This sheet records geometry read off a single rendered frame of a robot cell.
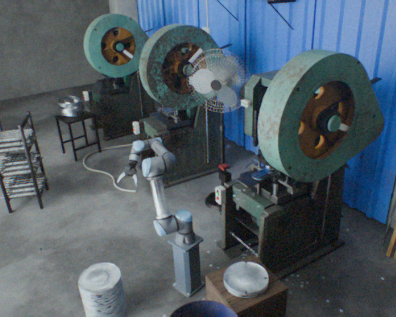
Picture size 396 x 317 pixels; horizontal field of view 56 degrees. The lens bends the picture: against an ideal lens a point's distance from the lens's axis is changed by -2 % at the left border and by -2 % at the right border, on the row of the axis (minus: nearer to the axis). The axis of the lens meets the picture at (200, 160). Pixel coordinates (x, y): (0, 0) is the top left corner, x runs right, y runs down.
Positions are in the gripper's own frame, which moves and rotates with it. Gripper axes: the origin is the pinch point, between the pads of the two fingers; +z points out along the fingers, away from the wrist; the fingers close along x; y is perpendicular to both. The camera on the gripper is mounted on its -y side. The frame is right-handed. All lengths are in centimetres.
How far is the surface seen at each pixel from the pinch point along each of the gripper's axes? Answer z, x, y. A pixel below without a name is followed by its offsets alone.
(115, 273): 64, -10, -12
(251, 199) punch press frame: -7, -95, -6
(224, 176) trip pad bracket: -24, -72, 11
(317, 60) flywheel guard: -73, -108, -101
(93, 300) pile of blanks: 84, -2, -21
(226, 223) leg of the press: 10, -82, 33
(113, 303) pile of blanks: 84, -14, -14
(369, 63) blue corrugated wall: -143, -176, -2
